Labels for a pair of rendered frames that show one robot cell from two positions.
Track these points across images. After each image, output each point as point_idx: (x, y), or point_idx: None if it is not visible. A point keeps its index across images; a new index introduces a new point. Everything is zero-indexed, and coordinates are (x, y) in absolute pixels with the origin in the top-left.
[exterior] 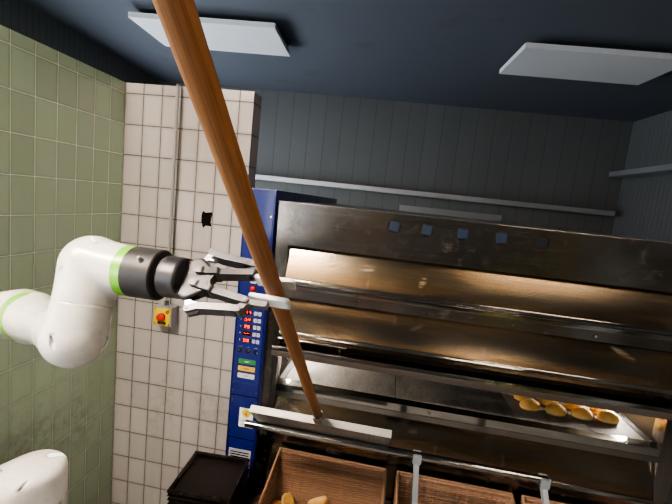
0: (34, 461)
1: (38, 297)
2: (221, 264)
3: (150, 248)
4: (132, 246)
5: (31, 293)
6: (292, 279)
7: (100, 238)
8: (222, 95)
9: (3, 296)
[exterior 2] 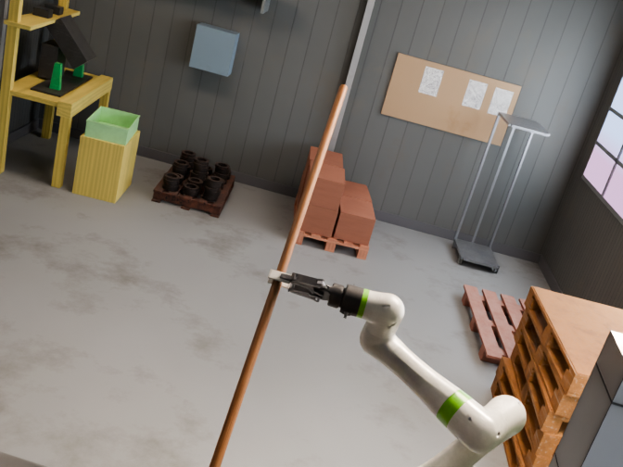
0: None
1: (443, 379)
2: (314, 286)
3: (355, 286)
4: (365, 289)
5: (457, 388)
6: (271, 269)
7: (386, 294)
8: (308, 178)
9: (486, 409)
